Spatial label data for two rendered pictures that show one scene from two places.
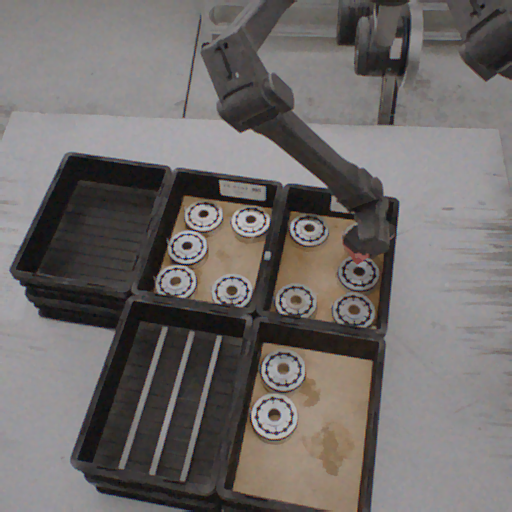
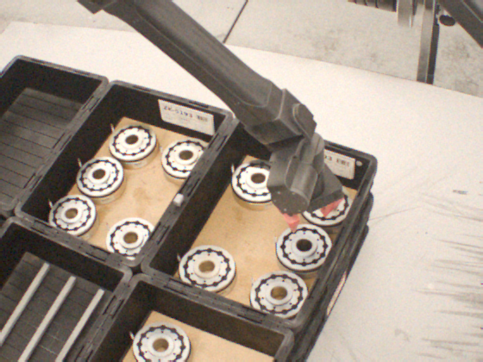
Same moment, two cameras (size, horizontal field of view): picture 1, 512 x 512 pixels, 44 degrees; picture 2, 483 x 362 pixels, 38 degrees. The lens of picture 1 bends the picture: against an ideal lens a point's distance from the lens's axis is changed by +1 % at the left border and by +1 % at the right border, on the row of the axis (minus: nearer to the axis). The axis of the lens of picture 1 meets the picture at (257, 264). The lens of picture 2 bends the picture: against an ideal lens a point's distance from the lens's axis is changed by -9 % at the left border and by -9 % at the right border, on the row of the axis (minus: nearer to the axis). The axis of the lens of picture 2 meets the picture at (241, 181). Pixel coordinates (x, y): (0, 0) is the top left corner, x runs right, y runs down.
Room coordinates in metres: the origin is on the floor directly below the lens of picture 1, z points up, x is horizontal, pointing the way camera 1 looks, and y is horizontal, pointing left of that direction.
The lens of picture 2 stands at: (0.05, -0.38, 2.02)
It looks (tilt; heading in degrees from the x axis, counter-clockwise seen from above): 51 degrees down; 17
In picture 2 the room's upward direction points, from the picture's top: 6 degrees counter-clockwise
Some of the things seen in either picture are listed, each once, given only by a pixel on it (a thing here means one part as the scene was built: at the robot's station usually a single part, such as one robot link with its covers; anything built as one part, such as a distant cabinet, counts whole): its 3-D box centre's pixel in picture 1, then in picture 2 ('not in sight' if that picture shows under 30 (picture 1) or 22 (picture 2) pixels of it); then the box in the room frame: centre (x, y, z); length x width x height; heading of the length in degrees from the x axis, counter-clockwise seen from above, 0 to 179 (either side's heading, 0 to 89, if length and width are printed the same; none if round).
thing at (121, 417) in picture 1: (171, 395); (26, 338); (0.52, 0.20, 0.87); 0.40 x 0.30 x 0.11; 167
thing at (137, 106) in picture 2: (213, 248); (126, 183); (0.91, 0.11, 0.87); 0.40 x 0.30 x 0.11; 167
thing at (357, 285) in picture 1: (358, 272); (304, 247); (0.83, -0.25, 0.86); 0.10 x 0.10 x 0.01
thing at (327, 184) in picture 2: (370, 226); (307, 178); (0.83, -0.26, 1.05); 0.10 x 0.07 x 0.07; 129
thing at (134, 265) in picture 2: (211, 237); (122, 166); (0.91, 0.11, 0.92); 0.40 x 0.30 x 0.02; 167
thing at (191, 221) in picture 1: (203, 215); (132, 141); (1.03, 0.14, 0.86); 0.10 x 0.10 x 0.01
